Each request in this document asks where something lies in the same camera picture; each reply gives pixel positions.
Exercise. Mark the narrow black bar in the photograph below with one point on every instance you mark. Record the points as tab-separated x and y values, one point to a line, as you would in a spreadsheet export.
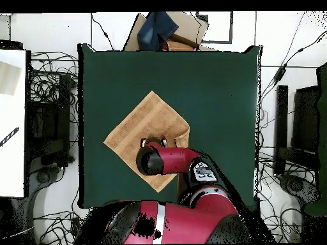
282	114

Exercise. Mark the dark green table cloth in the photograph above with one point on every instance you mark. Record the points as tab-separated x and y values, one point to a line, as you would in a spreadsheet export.
204	89

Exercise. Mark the black power adapter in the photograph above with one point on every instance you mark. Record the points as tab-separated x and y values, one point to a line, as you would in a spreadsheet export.
279	73

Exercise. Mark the white table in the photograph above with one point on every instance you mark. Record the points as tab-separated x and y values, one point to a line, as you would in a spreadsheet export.
12	166

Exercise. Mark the black flat panel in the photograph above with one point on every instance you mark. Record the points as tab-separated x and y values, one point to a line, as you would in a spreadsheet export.
305	114

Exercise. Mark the beige paper sheet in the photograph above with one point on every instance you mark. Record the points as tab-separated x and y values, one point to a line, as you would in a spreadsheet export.
9	79

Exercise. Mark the black chair base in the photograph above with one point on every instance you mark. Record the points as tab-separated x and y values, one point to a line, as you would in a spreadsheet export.
296	185

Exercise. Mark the black striped stick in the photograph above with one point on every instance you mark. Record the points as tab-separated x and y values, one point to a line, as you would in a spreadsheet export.
10	136

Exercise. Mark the black square frame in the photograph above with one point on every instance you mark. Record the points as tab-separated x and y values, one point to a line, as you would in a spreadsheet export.
217	41

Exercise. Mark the tan terry towel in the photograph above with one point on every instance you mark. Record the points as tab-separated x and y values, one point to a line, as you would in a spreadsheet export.
143	122

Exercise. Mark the brown cardboard box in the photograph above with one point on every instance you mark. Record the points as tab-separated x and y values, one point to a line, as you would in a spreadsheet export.
189	25

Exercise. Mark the grey chair base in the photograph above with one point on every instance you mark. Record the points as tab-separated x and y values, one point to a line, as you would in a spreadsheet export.
43	177

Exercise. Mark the blue jeans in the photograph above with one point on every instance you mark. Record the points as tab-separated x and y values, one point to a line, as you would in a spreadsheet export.
153	30

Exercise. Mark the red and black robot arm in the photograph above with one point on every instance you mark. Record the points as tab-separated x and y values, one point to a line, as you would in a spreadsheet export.
178	217

